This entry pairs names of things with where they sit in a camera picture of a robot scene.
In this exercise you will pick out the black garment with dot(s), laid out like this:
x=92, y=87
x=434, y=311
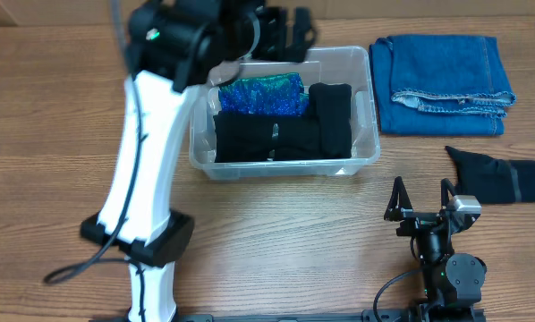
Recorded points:
x=260, y=138
x=492, y=180
x=330, y=104

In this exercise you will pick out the blue green sequin garment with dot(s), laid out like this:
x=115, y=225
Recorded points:
x=273, y=95

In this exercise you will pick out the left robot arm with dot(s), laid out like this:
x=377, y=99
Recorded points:
x=169, y=50

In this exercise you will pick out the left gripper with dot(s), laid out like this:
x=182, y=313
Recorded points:
x=279, y=29

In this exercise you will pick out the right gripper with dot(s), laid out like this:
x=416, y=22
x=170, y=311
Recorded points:
x=416, y=220

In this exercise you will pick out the blue denim jeans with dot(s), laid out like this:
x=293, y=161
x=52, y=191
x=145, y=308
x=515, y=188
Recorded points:
x=440, y=85

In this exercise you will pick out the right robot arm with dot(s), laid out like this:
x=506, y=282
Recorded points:
x=452, y=281

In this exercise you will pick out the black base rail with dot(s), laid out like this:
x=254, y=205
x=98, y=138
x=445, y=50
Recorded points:
x=285, y=318

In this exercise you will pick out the clear plastic storage bin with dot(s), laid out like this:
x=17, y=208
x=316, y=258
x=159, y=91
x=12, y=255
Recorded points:
x=330, y=65

